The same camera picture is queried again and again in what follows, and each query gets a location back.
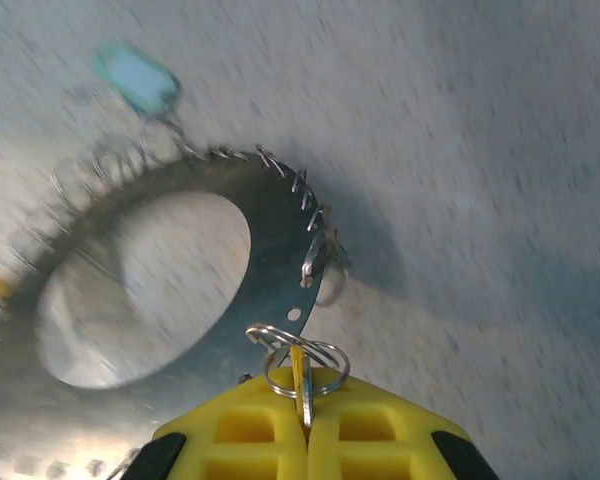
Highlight metal disc keyring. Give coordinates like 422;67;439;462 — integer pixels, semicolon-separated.
0;144;354;480

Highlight blue tag key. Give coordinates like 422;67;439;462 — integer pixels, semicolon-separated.
64;42;183;119

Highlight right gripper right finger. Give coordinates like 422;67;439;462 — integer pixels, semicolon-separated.
307;368;502;480

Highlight small yellow capsule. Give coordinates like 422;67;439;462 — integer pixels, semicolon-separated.
244;322;352;430

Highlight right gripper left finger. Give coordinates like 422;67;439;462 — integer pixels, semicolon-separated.
129;366;310;480

